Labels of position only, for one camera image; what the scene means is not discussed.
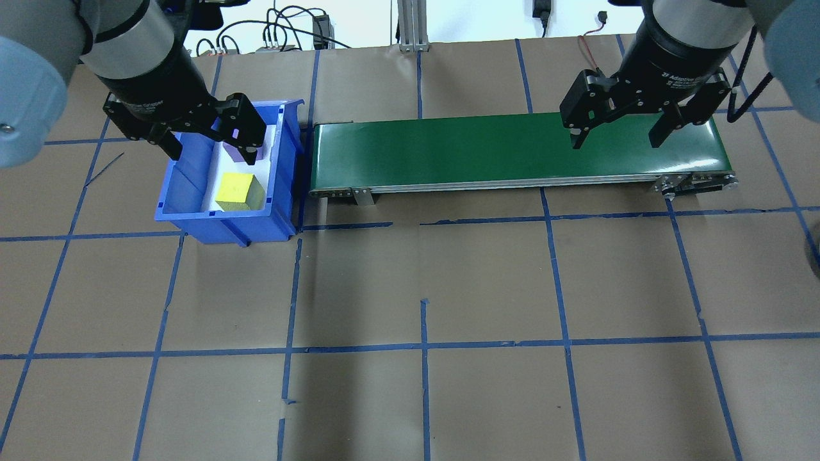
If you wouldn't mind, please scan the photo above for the purple foam block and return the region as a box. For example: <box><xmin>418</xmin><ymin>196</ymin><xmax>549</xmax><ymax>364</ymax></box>
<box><xmin>221</xmin><ymin>131</ymin><xmax>259</xmax><ymax>166</ymax></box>

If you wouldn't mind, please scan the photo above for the yellow foam block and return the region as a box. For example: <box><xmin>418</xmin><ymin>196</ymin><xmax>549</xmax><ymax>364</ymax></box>
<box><xmin>217</xmin><ymin>172</ymin><xmax>267</xmax><ymax>212</ymax></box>

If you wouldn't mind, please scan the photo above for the white foam pad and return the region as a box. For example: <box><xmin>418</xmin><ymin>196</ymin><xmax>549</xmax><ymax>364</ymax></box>
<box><xmin>202</xmin><ymin>122</ymin><xmax>283</xmax><ymax>215</ymax></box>

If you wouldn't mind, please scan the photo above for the blue plastic storage bin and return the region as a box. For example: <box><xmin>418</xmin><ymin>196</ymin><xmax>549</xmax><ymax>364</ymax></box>
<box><xmin>155</xmin><ymin>99</ymin><xmax>305</xmax><ymax>247</ymax></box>

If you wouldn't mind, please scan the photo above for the green conveyor belt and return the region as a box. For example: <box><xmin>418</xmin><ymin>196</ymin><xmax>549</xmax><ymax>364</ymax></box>
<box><xmin>309</xmin><ymin>112</ymin><xmax>739</xmax><ymax>207</ymax></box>

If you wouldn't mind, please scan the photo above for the white desk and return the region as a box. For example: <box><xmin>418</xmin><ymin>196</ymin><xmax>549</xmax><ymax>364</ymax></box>
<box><xmin>189</xmin><ymin>0</ymin><xmax>648</xmax><ymax>49</ymax></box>

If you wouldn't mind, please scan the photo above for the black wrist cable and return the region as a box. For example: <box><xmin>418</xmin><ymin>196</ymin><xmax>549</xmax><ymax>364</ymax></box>
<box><xmin>727</xmin><ymin>26</ymin><xmax>776</xmax><ymax>122</ymax></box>

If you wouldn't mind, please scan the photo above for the red conveyor power wire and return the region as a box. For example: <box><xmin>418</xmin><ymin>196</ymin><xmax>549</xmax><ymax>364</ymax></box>
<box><xmin>578</xmin><ymin>22</ymin><xmax>606</xmax><ymax>71</ymax></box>

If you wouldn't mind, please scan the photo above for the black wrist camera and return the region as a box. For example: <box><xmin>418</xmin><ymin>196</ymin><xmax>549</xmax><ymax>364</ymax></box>
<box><xmin>160</xmin><ymin>0</ymin><xmax>250</xmax><ymax>29</ymax></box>

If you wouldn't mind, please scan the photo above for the aluminium upright post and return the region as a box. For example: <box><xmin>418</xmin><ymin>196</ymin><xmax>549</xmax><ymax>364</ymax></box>
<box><xmin>397</xmin><ymin>0</ymin><xmax>431</xmax><ymax>53</ymax></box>

